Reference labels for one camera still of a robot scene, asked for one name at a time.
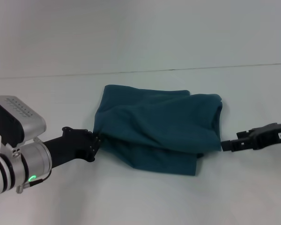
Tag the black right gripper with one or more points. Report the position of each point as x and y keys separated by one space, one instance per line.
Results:
x=272 y=136

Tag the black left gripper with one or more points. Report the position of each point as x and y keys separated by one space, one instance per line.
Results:
x=70 y=147

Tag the teal T-shirt white print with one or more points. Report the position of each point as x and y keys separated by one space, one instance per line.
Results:
x=159 y=131

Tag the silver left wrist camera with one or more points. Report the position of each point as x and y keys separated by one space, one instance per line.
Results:
x=16 y=119

